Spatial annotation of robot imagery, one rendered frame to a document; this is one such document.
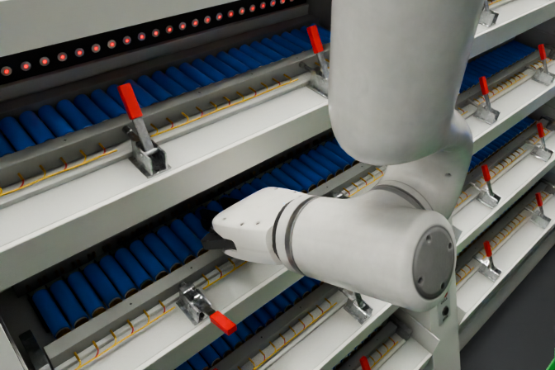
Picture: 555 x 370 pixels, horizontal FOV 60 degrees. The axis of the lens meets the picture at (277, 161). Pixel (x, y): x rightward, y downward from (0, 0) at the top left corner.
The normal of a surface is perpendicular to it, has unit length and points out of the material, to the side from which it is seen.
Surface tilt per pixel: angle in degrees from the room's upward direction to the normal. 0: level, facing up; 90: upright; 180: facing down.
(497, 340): 0
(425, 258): 81
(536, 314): 0
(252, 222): 9
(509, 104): 22
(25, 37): 112
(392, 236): 36
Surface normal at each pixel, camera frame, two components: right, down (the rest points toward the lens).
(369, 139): -0.40, 0.61
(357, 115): -0.65, 0.51
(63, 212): 0.07, -0.78
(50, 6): 0.67, 0.51
